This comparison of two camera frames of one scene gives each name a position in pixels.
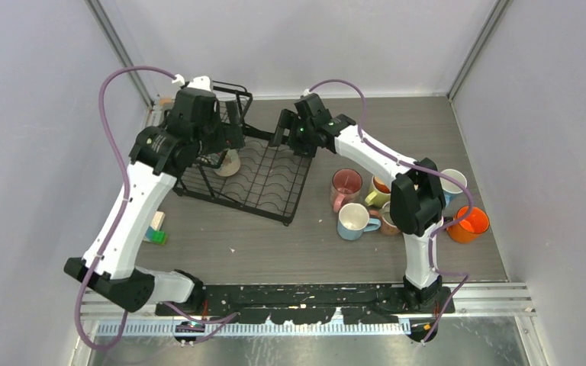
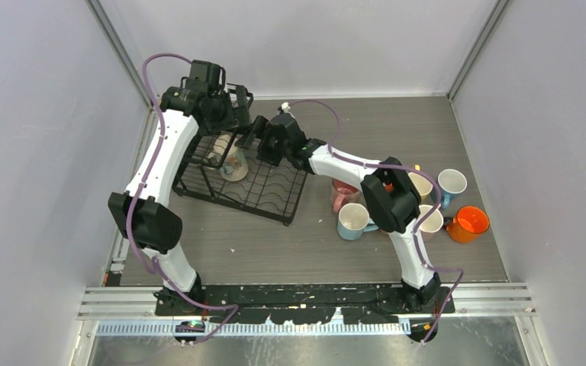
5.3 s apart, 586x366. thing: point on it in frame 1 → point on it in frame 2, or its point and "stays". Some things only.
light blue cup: [353, 219] stays
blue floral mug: [449, 185] stays
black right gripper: [287, 120] → [248, 141]
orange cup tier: [470, 229] stays
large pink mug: [346, 187] stays
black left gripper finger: [233, 133] → [244, 119]
